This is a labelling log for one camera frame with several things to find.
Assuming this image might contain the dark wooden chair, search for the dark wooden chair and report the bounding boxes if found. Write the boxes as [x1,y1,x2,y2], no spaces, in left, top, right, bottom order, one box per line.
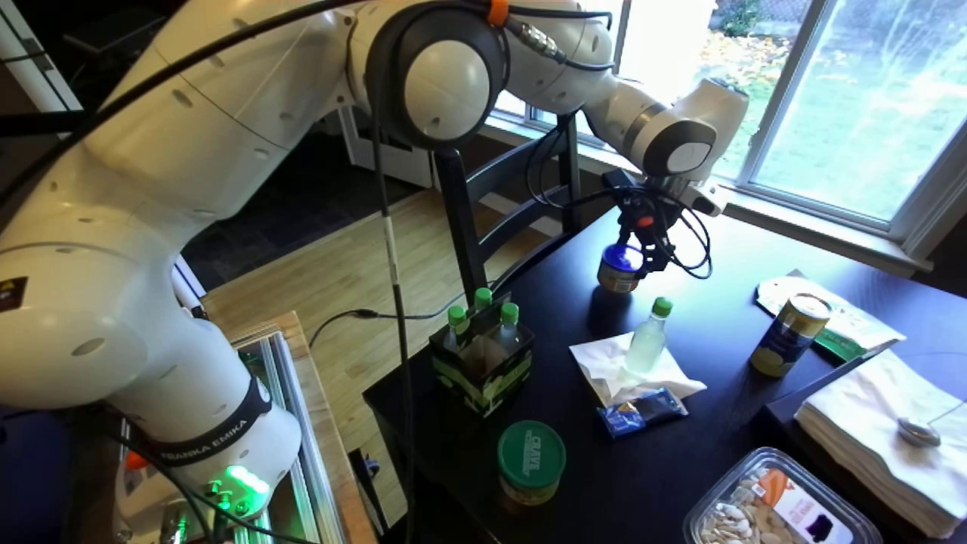
[436,114,579,300]

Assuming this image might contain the white paper with green card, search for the white paper with green card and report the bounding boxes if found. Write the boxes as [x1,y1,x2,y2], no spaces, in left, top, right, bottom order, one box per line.
[756,270,904,362]

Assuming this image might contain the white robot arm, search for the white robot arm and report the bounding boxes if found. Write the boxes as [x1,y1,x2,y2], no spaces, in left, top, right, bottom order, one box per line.
[0,0,746,518]

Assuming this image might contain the white crumpled napkin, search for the white crumpled napkin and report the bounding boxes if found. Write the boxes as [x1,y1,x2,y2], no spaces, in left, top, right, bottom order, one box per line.
[570,332,706,405]

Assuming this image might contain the black floor cable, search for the black floor cable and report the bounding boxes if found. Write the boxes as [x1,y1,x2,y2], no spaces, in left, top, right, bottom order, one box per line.
[306,295,466,352]

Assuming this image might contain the green bottle carrier pack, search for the green bottle carrier pack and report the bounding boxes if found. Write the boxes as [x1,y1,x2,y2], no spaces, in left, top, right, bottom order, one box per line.
[430,287,531,417]

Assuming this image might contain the clear bottle green cap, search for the clear bottle green cap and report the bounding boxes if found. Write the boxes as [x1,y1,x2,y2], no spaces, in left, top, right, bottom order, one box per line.
[626,295,674,376]

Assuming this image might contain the clear plastic food container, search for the clear plastic food container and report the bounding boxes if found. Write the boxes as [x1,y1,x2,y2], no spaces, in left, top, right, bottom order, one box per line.
[684,448,886,544]

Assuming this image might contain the small silver object on napkins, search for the small silver object on napkins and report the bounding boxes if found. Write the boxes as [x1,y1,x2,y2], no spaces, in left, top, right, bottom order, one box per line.
[897,417,939,448]

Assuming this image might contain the stack of white napkins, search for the stack of white napkins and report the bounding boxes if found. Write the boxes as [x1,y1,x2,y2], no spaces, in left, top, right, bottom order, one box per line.
[796,352,967,537]

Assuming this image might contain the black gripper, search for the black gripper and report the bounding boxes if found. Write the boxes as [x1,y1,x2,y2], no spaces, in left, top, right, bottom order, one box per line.
[602,169,684,273]

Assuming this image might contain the blue yellow tin can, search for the blue yellow tin can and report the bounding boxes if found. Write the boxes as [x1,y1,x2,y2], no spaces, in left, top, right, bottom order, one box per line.
[749,294,832,378]

